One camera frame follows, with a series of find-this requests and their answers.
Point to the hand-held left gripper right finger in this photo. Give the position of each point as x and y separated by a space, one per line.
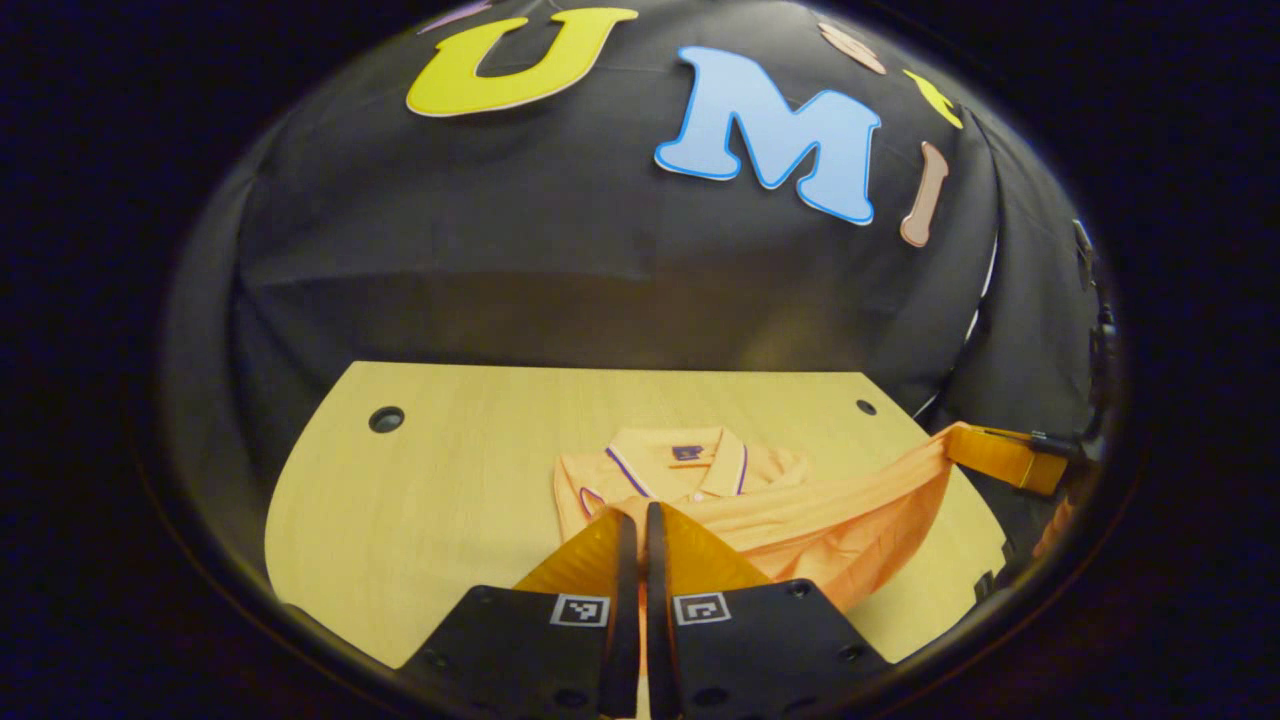
658 620

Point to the black backdrop cloth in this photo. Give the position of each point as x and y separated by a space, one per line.
500 250

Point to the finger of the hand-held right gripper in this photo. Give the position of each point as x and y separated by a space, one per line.
1056 525
1000 455

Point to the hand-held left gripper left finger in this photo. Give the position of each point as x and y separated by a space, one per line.
627 620

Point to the orange polo T-shirt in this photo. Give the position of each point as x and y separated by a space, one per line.
850 520

